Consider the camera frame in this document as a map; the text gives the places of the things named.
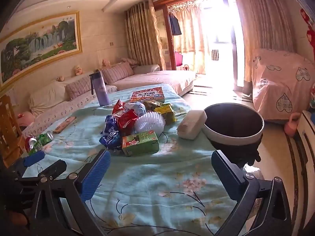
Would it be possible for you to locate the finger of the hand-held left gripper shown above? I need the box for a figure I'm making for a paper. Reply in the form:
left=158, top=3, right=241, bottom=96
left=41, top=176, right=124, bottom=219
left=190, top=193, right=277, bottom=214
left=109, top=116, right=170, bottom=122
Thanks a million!
left=36, top=159, right=67, bottom=180
left=13, top=150, right=46, bottom=175

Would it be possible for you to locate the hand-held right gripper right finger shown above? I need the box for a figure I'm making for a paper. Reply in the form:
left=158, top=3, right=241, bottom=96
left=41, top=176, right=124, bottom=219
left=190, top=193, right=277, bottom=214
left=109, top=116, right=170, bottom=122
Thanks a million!
left=211, top=150, right=292, bottom=236

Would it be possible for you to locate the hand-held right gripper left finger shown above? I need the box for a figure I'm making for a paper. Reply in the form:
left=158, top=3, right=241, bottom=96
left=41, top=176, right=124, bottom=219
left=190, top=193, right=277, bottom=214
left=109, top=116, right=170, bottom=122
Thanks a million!
left=32, top=149, right=112, bottom=236

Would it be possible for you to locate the black trash bin white rim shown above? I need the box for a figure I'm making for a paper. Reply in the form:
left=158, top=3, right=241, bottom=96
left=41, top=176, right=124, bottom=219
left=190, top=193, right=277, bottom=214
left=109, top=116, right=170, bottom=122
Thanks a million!
left=202, top=103, right=265, bottom=168

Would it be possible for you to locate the white tissue pack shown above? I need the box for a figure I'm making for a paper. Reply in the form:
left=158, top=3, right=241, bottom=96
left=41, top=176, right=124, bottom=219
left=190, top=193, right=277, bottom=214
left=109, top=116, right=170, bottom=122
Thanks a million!
left=177, top=109, right=208, bottom=139

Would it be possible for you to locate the white foam fruit net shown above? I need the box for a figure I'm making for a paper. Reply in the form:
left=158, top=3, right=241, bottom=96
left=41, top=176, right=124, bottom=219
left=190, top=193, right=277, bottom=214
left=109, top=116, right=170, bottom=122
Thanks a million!
left=134, top=112, right=165, bottom=136

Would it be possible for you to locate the crushed red can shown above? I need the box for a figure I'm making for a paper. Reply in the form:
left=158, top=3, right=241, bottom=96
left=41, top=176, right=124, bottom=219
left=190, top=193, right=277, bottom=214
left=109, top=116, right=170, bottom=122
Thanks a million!
left=25, top=136, right=38, bottom=153

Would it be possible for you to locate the crushed green can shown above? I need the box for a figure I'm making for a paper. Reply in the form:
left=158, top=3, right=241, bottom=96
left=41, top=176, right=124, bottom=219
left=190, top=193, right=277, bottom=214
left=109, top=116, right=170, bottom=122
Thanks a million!
left=37, top=130, right=55, bottom=148

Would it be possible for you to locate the wooden chair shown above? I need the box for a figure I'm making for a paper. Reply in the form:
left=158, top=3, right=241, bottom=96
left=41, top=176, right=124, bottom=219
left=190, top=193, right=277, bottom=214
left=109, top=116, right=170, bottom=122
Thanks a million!
left=0, top=95, right=26, bottom=168

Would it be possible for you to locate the pink plush toy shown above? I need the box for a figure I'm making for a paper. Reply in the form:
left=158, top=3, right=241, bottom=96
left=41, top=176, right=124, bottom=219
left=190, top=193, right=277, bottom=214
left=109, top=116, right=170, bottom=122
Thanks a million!
left=17, top=112, right=35, bottom=127

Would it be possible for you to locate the brown wooden box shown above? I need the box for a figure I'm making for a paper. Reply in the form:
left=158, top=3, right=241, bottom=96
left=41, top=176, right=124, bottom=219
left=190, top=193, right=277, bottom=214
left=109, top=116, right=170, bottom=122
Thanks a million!
left=53, top=116, right=77, bottom=134

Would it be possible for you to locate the blue snack packet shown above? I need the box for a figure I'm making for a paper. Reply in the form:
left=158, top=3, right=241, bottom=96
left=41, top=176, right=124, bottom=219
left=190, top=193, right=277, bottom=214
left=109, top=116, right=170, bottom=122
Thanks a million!
left=99, top=115, right=123, bottom=150

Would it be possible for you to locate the green drink carton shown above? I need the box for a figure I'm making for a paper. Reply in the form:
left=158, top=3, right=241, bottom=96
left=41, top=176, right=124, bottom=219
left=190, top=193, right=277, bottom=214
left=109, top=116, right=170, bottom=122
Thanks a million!
left=122, top=131, right=160, bottom=157

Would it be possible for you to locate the cream pillow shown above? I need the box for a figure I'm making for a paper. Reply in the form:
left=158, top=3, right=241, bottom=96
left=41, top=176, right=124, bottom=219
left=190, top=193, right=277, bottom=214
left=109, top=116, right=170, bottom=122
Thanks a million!
left=28, top=81, right=69, bottom=117

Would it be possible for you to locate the light blue floral tablecloth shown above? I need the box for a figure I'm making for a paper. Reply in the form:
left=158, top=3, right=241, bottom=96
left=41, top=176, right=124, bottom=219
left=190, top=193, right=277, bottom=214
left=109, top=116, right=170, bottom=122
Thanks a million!
left=22, top=84, right=246, bottom=236

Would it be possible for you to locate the red white snack packet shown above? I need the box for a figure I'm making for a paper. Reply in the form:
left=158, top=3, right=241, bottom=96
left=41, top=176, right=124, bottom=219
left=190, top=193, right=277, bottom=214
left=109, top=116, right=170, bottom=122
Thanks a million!
left=112, top=99, right=127, bottom=115

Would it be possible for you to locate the pink kettlebell toy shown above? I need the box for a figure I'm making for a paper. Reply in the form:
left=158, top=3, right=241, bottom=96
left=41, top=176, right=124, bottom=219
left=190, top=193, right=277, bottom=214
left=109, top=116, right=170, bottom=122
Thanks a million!
left=284, top=112, right=301, bottom=136

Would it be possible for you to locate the blue round packet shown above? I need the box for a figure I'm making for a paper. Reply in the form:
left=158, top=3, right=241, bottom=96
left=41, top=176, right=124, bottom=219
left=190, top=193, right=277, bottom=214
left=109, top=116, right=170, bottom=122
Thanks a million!
left=124, top=101, right=147, bottom=116

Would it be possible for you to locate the pink striped cushion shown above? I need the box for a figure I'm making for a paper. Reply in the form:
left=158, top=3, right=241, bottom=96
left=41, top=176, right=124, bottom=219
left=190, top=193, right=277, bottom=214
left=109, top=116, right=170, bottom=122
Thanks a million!
left=65, top=77, right=93, bottom=101
left=102, top=62, right=134, bottom=84

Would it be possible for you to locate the purple water bottle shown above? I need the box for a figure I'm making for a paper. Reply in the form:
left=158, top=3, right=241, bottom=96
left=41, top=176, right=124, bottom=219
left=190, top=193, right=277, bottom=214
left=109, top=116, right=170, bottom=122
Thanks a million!
left=89, top=71, right=111, bottom=106

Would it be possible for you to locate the green snack packet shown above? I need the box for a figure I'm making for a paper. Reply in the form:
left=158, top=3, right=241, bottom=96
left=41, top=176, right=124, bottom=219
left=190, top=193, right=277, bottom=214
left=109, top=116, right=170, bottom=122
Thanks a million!
left=154, top=103, right=176, bottom=124

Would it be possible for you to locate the olive gold snack packet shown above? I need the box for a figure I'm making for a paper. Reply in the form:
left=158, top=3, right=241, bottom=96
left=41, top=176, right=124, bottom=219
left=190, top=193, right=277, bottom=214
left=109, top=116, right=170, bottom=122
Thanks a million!
left=144, top=101, right=158, bottom=112

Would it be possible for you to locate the red children's book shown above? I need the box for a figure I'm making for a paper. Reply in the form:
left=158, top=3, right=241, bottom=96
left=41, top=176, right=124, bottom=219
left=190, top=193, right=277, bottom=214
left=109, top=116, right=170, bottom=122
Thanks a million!
left=129, top=87, right=165, bottom=104

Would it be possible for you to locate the pink heart print cover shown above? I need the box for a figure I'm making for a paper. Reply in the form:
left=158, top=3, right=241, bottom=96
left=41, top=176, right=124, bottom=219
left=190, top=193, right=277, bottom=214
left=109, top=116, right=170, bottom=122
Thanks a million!
left=250, top=49, right=315, bottom=122

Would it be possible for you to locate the framed landscape painting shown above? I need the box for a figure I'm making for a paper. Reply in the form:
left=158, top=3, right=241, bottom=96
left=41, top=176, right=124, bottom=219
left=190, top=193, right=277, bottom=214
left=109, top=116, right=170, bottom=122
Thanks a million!
left=0, top=11, right=83, bottom=88

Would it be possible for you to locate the pink sofa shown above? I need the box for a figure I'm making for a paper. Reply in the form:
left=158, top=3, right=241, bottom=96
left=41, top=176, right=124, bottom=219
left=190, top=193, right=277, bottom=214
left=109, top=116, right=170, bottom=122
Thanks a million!
left=15, top=64, right=197, bottom=138

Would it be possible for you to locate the pink checked cushion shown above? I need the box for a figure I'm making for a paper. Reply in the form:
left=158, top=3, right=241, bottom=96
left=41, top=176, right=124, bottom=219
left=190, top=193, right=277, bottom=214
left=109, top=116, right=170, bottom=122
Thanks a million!
left=120, top=58, right=139, bottom=67

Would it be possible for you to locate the pink bag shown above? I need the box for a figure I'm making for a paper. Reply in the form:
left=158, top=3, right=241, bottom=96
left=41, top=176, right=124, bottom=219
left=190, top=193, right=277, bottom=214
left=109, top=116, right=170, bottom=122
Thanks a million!
left=175, top=50, right=184, bottom=67

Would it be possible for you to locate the beige patterned curtain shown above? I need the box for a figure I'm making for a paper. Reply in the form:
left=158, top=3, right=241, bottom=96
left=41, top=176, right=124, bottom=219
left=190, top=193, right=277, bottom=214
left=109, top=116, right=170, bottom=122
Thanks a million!
left=233, top=0, right=298, bottom=84
left=124, top=1, right=163, bottom=67

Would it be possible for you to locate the sheer balcony curtain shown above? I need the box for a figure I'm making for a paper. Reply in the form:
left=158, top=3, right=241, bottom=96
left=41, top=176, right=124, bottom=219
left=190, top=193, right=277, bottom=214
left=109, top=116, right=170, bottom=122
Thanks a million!
left=167, top=4, right=205, bottom=54

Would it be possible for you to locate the hanging dark clothing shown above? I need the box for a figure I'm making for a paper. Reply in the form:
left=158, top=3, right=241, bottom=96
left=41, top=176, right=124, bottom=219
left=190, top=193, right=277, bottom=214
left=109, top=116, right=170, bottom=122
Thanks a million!
left=169, top=13, right=182, bottom=36

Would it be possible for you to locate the red heart wall decoration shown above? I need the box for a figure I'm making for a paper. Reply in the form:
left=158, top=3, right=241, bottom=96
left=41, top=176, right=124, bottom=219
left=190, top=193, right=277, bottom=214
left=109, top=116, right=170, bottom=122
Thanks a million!
left=300, top=8, right=315, bottom=54

